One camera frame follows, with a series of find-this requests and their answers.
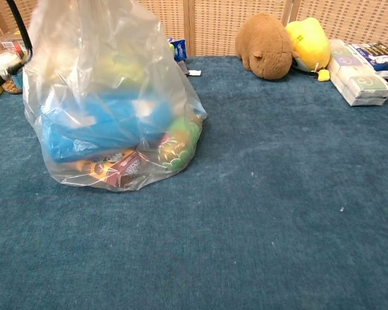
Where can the small jar white lid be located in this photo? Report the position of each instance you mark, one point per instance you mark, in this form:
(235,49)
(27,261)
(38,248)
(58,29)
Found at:
(4,69)

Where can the clear plastic bag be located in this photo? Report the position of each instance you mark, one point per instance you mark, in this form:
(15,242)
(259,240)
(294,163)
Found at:
(93,97)

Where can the green round snack pack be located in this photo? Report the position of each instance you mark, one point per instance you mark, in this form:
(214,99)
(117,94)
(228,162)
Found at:
(179,145)

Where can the blue round package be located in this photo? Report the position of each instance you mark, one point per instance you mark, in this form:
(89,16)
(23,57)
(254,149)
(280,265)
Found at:
(139,113)

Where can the small blue packet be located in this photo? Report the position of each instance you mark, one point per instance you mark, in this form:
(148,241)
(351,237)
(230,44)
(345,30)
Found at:
(179,48)

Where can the woven wooden folding screen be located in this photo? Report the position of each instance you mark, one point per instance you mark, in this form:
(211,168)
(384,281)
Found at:
(229,22)

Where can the blue package with label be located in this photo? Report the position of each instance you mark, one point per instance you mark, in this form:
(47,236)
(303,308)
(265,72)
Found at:
(84,142)

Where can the brown capybara plush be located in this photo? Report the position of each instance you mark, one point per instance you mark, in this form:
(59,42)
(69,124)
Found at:
(265,48)

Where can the clear plastic box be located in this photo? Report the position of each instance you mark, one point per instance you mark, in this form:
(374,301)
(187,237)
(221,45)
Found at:
(11,43)

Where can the yellow plush toy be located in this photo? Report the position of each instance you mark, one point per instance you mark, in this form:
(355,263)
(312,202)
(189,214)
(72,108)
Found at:
(310,43)

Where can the pastel tissue pack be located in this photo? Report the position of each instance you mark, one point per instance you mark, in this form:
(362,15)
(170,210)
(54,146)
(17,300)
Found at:
(359,80)

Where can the blue carpet table cover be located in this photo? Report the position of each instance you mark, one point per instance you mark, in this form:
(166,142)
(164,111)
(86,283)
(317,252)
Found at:
(245,210)

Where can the brown chocolate box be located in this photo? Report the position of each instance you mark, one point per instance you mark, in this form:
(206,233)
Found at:
(123,172)

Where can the dark blue snack package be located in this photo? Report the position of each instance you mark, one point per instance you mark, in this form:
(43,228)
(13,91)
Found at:
(380,56)

